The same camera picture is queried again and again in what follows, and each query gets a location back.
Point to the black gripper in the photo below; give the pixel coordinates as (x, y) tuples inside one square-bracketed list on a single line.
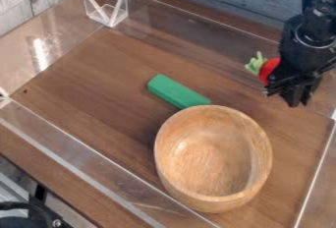
[(308, 55)]

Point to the red toy strawberry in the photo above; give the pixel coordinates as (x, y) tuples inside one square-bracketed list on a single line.
[(262, 66)]

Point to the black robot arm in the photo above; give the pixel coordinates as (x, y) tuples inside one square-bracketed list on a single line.
[(318, 8)]

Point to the wooden bowl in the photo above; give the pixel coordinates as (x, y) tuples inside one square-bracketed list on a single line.
[(214, 158)]

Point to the green rectangular block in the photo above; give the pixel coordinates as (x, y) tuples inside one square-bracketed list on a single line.
[(175, 93)]

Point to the clear acrylic back wall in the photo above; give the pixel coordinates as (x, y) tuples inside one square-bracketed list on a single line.
[(192, 35)]

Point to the clear acrylic wall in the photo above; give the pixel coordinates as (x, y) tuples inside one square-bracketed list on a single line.
[(318, 211), (95, 184), (192, 35)]

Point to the clear acrylic right wall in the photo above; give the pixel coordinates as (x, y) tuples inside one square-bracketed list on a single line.
[(318, 211)]

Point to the clear acrylic front wall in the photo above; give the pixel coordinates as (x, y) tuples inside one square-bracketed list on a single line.
[(95, 184)]

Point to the black clamp with cable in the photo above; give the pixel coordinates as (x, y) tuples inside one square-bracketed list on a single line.
[(30, 213)]

